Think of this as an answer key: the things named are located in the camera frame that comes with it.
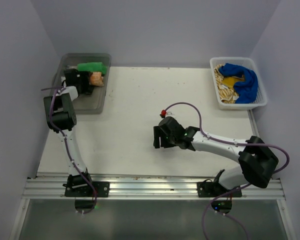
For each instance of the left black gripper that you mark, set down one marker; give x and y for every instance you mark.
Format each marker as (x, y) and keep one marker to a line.
(84, 76)

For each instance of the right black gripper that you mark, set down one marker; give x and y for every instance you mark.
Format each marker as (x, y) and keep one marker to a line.
(156, 143)

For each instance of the printed patterned towel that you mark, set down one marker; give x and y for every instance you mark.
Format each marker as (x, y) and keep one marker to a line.
(96, 79)

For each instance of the green microfiber towel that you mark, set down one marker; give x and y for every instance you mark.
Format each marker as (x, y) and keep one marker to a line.
(92, 67)

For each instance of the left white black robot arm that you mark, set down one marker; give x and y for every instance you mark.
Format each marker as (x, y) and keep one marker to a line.
(61, 119)

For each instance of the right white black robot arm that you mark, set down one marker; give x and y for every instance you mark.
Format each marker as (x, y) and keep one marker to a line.
(256, 162)

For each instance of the clear grey plastic bin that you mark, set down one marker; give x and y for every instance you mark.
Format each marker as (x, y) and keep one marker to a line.
(86, 103)

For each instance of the yellow striped cloth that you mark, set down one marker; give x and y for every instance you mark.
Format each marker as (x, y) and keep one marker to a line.
(225, 86)

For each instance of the blue cloth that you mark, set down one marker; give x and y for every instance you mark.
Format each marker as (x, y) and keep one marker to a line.
(247, 90)

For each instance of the white perforated plastic basket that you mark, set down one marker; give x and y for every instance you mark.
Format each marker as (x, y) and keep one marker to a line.
(261, 97)

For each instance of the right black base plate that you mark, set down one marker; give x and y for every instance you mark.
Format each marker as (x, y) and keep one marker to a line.
(209, 189)

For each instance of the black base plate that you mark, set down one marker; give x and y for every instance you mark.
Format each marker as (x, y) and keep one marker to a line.
(102, 190)
(209, 189)

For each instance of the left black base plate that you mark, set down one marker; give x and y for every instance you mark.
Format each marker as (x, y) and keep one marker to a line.
(102, 190)

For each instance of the aluminium mounting rail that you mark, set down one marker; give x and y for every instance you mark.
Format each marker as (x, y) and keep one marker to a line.
(142, 187)

